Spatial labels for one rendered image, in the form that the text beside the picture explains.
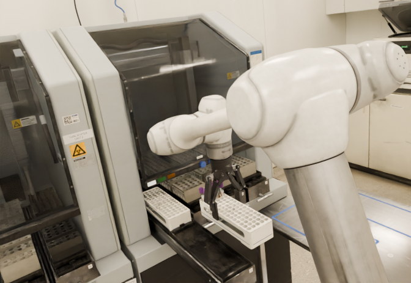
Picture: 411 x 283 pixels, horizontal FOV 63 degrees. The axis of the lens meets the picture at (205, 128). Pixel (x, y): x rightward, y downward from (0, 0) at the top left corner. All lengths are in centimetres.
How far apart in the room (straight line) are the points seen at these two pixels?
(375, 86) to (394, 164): 280
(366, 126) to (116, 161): 257
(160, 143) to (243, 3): 221
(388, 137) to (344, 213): 281
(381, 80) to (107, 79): 92
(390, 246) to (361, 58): 78
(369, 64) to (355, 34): 347
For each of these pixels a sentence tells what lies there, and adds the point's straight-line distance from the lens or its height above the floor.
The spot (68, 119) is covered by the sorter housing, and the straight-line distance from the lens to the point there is 124.
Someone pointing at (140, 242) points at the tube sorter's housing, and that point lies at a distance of 150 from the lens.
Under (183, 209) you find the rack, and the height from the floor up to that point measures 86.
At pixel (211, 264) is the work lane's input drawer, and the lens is 120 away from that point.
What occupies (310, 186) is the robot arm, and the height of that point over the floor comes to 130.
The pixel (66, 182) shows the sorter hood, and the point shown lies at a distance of 128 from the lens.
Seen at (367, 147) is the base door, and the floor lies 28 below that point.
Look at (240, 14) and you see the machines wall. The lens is 303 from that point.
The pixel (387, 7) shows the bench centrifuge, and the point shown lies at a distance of 333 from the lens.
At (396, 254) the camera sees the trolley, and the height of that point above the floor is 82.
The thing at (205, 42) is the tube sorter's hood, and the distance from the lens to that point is 161.
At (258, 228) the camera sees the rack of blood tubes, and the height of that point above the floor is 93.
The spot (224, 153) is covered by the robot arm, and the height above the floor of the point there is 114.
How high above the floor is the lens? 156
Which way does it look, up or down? 17 degrees down
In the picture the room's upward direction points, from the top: 8 degrees counter-clockwise
